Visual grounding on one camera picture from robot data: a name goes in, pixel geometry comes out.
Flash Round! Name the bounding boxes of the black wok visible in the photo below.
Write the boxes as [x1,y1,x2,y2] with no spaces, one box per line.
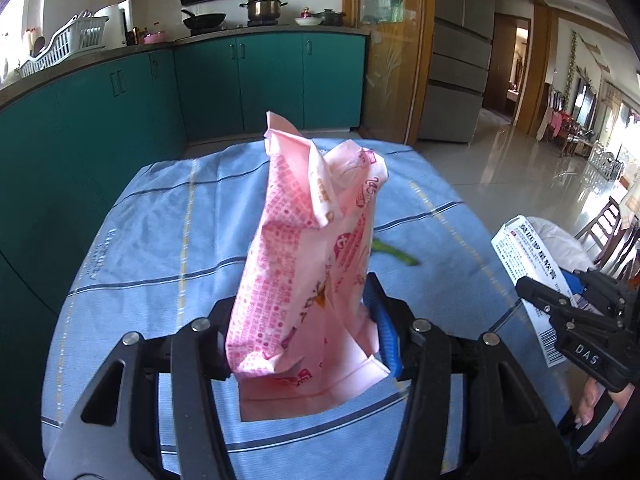
[180,9,227,30]

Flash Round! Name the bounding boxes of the gas stove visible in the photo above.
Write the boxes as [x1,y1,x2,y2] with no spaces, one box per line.
[190,22,282,37]

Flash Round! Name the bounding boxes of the green vine wall garland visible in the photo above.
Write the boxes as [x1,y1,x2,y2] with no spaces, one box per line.
[565,30,582,106]

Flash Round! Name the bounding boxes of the white dish rack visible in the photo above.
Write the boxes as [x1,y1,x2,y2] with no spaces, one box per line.
[19,10,110,78]

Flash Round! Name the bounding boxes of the stainless steel pot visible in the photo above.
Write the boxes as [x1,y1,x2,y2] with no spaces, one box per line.
[239,0,289,26]

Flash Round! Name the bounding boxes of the white kettle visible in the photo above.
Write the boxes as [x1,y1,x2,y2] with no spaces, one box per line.
[94,4,132,51]

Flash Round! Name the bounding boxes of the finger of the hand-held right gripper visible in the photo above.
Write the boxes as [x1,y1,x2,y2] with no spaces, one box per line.
[515,275,576,328]
[560,269,629,317]

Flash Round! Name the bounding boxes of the pink printed plastic packet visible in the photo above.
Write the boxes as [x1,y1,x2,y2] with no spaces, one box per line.
[225,110,391,421]

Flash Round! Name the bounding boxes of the green vegetable stem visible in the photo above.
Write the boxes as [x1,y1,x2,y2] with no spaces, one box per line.
[372,239,420,267]

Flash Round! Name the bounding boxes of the white cardboard medicine box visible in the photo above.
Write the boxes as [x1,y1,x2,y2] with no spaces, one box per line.
[490,215,581,368]

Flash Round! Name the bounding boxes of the blue striped tablecloth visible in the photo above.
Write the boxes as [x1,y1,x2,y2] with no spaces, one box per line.
[42,137,573,480]

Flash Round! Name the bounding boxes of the silver refrigerator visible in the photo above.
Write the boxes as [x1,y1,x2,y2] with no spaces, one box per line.
[417,0,497,145]

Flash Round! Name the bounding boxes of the wooden chair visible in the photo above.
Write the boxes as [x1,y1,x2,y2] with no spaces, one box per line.
[575,197,640,281]

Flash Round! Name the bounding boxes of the teal lower kitchen cabinets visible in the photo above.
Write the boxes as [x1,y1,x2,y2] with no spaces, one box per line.
[0,30,368,441]

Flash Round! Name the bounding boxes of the brown interior door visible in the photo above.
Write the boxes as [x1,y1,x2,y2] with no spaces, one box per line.
[482,12,531,126]

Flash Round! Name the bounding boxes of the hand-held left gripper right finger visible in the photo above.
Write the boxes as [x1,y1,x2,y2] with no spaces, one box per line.
[362,272,576,480]

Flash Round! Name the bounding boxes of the wood-framed glass sliding door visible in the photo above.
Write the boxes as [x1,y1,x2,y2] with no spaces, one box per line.
[342,0,436,147]

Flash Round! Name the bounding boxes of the wooden doorway frame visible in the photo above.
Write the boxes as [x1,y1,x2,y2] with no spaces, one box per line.
[515,2,558,136]

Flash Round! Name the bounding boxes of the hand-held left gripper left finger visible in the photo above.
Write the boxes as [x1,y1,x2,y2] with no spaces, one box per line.
[45,297,241,480]

